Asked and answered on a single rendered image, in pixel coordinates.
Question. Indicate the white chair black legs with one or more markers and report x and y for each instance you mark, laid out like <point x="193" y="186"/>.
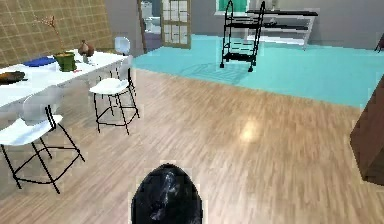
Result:
<point x="20" y="131"/>
<point x="108" y="86"/>
<point x="122" y="44"/>

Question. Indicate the black glossy rounded object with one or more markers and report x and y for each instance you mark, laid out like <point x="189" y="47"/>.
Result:
<point x="166" y="196"/>

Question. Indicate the wooden door glass panes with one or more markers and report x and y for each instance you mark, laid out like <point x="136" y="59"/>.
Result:
<point x="176" y="21"/>

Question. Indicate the brown round vase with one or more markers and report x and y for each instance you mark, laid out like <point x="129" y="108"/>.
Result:
<point x="86" y="49"/>

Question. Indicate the white shelf black boards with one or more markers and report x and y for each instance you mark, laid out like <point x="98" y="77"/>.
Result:
<point x="283" y="13"/>

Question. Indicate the plant in green pot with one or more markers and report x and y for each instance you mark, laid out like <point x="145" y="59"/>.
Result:
<point x="65" y="61"/>

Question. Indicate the white long table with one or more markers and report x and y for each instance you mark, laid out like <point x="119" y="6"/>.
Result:
<point x="40" y="78"/>

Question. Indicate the blue flat cloth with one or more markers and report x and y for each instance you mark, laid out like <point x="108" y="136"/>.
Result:
<point x="39" y="61"/>

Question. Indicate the brown wooden cabinet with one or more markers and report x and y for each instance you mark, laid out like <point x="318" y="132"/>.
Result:
<point x="370" y="136"/>

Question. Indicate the dark brown bowl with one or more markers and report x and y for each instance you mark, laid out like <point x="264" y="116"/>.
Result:
<point x="11" y="76"/>

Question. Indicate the dark chair leg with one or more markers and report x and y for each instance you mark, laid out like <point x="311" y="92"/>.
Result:
<point x="380" y="43"/>

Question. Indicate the teal window white frame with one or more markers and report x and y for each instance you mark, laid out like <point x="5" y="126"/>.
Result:
<point x="238" y="6"/>

